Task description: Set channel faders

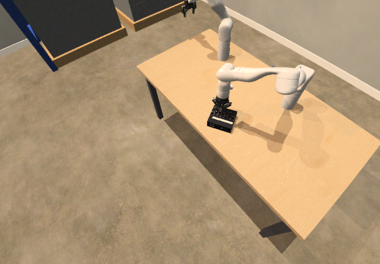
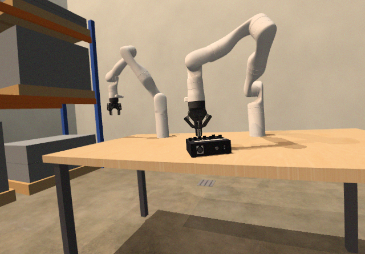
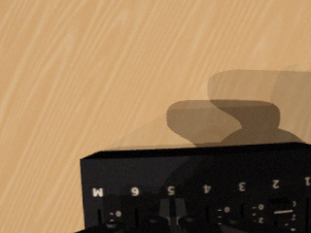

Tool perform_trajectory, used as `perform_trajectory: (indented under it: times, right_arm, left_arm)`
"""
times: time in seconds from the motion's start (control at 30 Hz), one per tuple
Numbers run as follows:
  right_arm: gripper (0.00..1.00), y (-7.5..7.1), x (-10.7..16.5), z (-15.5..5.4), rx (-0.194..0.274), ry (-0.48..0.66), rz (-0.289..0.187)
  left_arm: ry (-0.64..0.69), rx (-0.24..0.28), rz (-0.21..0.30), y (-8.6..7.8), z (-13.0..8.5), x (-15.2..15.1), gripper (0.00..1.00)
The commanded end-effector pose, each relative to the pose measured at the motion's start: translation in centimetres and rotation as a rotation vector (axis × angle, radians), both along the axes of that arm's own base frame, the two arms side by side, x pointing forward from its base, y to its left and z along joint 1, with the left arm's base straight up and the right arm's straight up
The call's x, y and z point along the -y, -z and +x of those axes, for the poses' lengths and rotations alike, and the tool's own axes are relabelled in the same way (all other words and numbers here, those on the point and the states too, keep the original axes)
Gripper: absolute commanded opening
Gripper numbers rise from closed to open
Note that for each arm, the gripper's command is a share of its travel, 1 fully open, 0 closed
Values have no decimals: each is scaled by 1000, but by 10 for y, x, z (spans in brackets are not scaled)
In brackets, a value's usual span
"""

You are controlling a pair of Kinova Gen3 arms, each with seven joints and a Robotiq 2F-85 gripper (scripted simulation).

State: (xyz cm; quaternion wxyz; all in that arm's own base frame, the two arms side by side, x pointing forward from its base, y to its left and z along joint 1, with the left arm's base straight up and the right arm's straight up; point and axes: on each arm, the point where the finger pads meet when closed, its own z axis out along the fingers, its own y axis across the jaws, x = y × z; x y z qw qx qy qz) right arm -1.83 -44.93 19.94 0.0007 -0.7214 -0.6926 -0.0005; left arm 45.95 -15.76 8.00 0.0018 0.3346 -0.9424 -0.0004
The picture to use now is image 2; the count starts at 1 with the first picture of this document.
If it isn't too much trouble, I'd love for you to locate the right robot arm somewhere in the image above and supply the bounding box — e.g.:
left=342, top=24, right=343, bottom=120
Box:
left=106, top=46, right=169, bottom=138

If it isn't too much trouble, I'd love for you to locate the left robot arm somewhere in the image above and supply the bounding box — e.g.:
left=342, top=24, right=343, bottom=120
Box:
left=184, top=13, right=277, bottom=137

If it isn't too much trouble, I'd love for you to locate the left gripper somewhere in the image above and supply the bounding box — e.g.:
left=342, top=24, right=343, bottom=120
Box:
left=184, top=100, right=212, bottom=137

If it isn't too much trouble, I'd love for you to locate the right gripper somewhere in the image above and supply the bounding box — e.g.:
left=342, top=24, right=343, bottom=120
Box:
left=107, top=98, right=122, bottom=116

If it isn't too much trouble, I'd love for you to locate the black lighting desk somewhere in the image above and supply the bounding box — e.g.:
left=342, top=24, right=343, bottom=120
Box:
left=186, top=134, right=232, bottom=158

